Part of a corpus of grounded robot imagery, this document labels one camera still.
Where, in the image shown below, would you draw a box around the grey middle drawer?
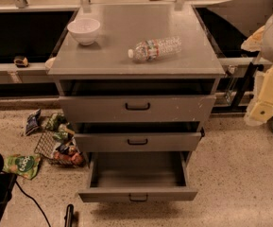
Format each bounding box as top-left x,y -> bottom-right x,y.
75,132 -> 201,152

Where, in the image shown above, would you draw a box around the green packets on floor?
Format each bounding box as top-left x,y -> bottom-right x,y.
45,113 -> 75,143

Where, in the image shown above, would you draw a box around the white ceramic bowl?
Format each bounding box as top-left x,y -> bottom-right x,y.
67,18 -> 100,45

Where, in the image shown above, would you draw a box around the wire mesh basket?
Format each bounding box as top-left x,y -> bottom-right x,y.
34,131 -> 82,166

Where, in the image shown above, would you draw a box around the blue snack bag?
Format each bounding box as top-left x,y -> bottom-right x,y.
26,109 -> 42,135

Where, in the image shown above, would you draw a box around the black handle bottom edge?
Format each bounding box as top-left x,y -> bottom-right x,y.
64,204 -> 74,227

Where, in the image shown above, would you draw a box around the green snack bag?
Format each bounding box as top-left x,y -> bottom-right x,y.
3,154 -> 41,180

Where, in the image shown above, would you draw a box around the red snack packets in basket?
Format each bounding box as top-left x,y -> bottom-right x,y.
52,144 -> 84,166

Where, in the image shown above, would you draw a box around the grey drawer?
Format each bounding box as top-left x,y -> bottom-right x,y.
60,96 -> 215,123
79,151 -> 197,202
75,132 -> 201,152

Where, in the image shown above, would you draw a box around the small yellow black tape measure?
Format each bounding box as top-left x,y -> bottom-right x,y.
13,56 -> 28,68

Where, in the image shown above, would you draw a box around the grey bottom drawer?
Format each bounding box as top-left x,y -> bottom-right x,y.
79,151 -> 197,202

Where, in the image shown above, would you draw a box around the clear plastic water bottle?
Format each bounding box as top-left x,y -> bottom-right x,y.
128,36 -> 182,61

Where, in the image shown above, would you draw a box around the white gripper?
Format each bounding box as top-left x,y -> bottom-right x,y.
244,65 -> 273,126

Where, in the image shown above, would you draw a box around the grey drawer cabinet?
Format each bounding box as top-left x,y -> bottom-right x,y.
46,2 -> 227,163

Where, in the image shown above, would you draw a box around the black cable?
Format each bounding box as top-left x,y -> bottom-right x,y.
14,180 -> 53,227

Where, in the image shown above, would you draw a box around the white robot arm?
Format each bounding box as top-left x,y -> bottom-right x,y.
241,14 -> 273,126

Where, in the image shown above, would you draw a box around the grey top drawer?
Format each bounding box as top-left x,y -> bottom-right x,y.
60,96 -> 215,123

